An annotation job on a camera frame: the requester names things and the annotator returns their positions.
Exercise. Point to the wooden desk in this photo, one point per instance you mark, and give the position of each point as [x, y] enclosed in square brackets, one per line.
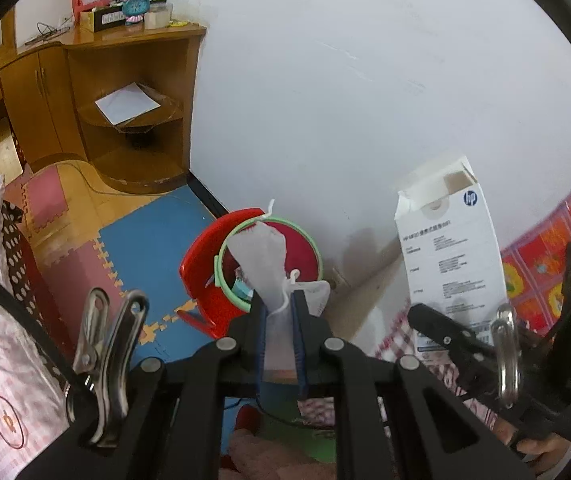
[30, 80]

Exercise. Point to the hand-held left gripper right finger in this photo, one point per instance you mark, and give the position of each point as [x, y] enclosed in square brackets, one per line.
[299, 340]

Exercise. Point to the red slipper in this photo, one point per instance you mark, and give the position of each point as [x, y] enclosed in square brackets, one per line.
[248, 417]

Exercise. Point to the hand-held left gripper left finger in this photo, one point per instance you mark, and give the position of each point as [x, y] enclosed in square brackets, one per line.
[261, 340]

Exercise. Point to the colourful foam puzzle mat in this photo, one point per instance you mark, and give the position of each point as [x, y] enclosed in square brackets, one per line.
[150, 250]

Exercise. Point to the blue pink alarm clock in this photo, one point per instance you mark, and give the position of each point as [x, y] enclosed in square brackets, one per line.
[135, 7]

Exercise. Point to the red plastic stool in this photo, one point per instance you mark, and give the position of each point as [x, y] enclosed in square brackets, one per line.
[200, 270]

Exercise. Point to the yellow tissue box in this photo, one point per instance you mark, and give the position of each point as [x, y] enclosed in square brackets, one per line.
[103, 19]

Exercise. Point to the red bucket green rim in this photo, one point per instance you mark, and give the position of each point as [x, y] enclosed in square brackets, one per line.
[300, 255]

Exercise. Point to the white paper sheet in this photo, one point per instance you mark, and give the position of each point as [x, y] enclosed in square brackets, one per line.
[125, 102]

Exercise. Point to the white printed cardboard box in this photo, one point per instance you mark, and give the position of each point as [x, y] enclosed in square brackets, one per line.
[450, 260]

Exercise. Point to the white face mask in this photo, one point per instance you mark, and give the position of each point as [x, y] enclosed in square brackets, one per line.
[265, 270]

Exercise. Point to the checkered cloth covered table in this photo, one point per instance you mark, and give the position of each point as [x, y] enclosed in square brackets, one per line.
[393, 342]

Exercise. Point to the metal spring clip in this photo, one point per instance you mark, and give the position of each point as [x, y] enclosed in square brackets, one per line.
[110, 350]
[508, 350]

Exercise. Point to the white jar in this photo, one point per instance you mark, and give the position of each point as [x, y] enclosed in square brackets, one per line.
[159, 16]

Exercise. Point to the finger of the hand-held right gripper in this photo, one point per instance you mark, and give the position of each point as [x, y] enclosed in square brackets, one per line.
[435, 322]

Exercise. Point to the person's right hand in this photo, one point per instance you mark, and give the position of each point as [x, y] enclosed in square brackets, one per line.
[535, 457]

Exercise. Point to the red floral wall cloth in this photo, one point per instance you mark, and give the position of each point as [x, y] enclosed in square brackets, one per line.
[540, 270]

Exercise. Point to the blue face mask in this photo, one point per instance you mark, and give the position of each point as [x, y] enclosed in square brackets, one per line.
[242, 288]

